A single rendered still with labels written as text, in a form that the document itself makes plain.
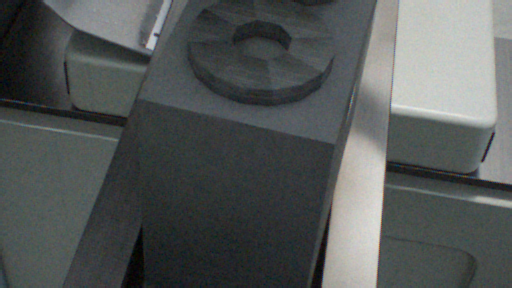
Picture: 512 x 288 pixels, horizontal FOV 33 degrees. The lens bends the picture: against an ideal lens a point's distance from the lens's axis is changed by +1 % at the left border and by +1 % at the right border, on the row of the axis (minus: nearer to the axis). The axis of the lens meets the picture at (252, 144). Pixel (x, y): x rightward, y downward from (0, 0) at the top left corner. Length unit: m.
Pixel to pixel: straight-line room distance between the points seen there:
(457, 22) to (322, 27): 0.57
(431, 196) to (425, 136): 0.09
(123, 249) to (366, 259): 0.19
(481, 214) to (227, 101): 0.61
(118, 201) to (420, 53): 0.47
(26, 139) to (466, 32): 0.55
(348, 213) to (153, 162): 0.21
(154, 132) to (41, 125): 0.56
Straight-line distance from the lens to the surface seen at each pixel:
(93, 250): 0.66
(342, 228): 0.68
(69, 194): 1.15
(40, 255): 1.28
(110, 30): 0.94
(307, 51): 0.51
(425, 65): 1.01
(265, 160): 0.50
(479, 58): 1.04
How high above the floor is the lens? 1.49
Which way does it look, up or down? 46 degrees down
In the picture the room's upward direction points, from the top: 6 degrees clockwise
